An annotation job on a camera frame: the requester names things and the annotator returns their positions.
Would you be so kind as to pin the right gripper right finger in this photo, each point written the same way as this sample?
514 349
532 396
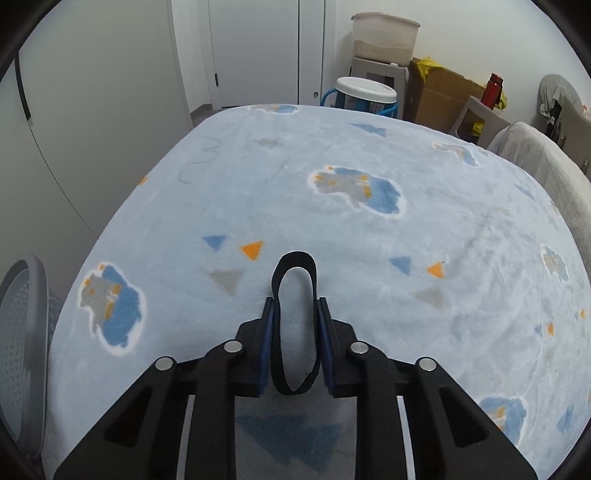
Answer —
336 337

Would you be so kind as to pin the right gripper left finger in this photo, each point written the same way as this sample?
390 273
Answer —
254 358

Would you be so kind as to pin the black elastic band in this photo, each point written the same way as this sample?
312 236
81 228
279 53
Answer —
295 354

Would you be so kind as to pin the grey perforated trash basket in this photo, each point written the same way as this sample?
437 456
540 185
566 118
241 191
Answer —
29 314

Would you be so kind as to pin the light blue patterned bedspread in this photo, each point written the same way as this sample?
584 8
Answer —
425 244

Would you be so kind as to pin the white lidded blue bucket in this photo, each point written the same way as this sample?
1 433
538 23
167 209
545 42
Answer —
364 95

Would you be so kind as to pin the brown cardboard box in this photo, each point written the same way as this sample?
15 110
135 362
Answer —
437 102

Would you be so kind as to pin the white side stool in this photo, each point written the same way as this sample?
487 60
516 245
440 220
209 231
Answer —
493 121

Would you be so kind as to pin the grey plastic stool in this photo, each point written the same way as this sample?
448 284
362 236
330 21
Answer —
392 75

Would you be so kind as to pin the beige pillow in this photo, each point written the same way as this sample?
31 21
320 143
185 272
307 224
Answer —
561 178

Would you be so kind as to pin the yellow plastic bag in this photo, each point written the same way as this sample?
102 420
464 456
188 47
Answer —
426 65

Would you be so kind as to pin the red water bottle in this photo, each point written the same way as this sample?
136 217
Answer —
493 90

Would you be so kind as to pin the white door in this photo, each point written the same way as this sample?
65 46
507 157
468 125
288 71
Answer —
262 52

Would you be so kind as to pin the translucent storage bin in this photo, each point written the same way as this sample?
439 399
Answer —
384 38

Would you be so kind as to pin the white wardrobe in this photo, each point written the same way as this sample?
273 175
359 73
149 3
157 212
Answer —
104 87

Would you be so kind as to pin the grey chair with clothes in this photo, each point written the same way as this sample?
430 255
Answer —
567 119

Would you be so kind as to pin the black wardrobe handle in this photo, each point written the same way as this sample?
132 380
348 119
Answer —
20 88

